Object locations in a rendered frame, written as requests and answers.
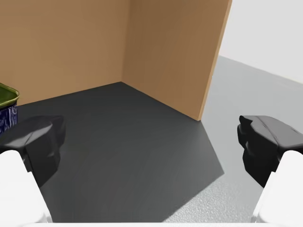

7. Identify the green and blue rectangular can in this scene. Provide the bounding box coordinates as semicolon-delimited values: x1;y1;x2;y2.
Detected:
0;82;20;136

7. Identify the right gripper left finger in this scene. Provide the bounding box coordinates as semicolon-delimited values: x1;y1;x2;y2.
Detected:
0;115;67;224

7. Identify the tall board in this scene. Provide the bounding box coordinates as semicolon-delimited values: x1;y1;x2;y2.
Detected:
0;0;233;122

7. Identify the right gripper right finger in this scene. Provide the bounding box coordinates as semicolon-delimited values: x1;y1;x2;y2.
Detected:
237;115;303;224

